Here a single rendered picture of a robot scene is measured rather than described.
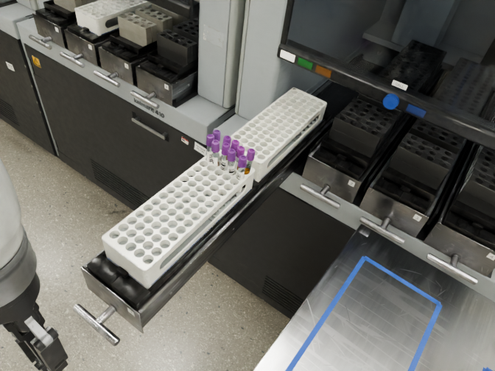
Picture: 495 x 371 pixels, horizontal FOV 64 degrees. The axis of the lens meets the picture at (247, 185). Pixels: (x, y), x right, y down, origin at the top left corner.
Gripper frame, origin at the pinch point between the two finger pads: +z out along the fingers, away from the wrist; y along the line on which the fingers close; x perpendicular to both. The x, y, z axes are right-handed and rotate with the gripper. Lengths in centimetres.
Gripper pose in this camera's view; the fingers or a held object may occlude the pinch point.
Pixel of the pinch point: (43, 353)
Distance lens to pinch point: 67.2
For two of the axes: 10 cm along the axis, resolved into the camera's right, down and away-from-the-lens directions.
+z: -1.1, 7.0, 7.1
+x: -5.7, 5.4, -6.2
